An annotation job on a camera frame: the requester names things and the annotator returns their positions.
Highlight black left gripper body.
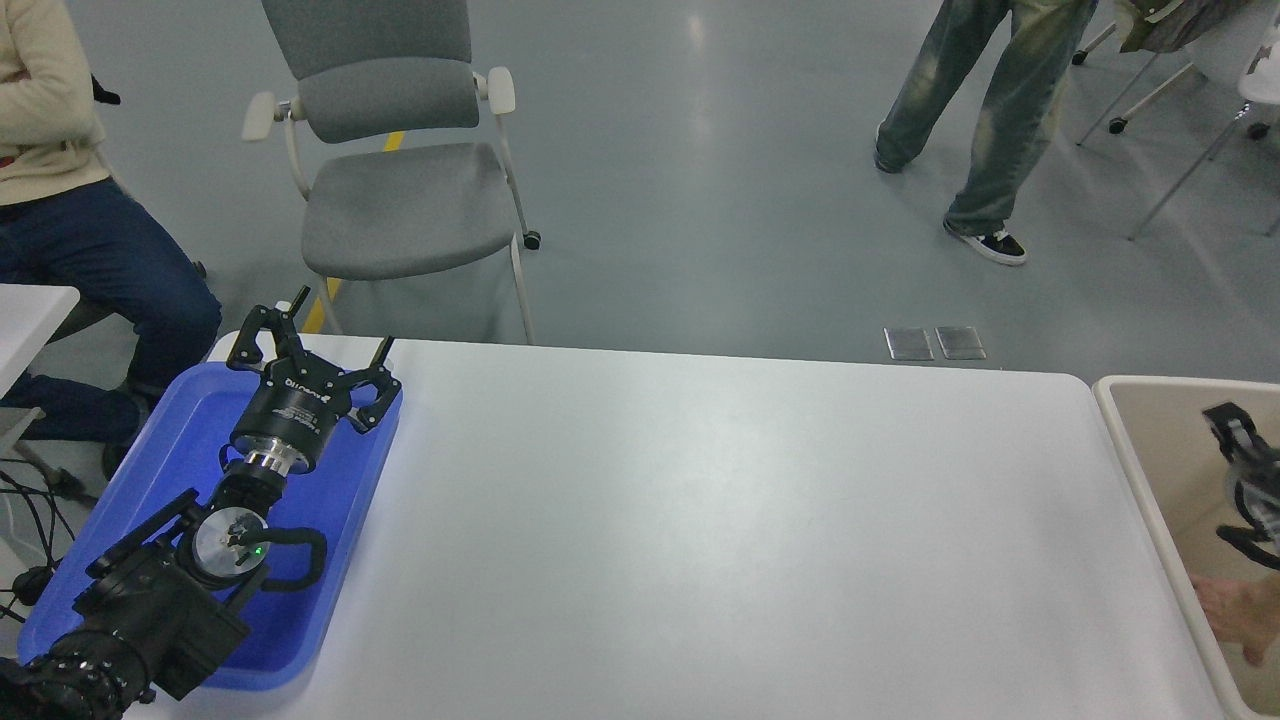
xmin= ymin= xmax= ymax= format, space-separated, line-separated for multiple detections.
xmin=230 ymin=360 xmax=353 ymax=473

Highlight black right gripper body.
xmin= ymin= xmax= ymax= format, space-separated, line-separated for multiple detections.
xmin=1225 ymin=452 xmax=1280 ymax=541

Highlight person's hand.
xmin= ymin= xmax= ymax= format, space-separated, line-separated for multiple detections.
xmin=1190 ymin=573 xmax=1280 ymax=668

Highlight large pale bin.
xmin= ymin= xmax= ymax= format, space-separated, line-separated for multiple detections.
xmin=1093 ymin=375 xmax=1280 ymax=720

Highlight blue plastic tray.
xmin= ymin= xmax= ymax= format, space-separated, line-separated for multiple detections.
xmin=18 ymin=360 xmax=404 ymax=693

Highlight grey office chair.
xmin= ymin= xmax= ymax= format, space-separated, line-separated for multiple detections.
xmin=242 ymin=0 xmax=542 ymax=346

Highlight seated person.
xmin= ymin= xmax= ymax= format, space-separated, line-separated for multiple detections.
xmin=0 ymin=0 xmax=223 ymax=481

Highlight small white table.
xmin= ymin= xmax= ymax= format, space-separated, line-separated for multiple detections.
xmin=0 ymin=284 xmax=81 ymax=451

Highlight black plug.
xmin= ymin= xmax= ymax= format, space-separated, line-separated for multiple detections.
xmin=12 ymin=563 xmax=57 ymax=607

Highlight white chair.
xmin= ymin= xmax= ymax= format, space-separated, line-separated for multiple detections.
xmin=1130 ymin=20 xmax=1280 ymax=241

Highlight standing person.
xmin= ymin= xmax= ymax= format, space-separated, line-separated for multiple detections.
xmin=874 ymin=0 xmax=1101 ymax=267

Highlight black cables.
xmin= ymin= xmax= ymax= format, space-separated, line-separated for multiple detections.
xmin=0 ymin=455 xmax=86 ymax=626

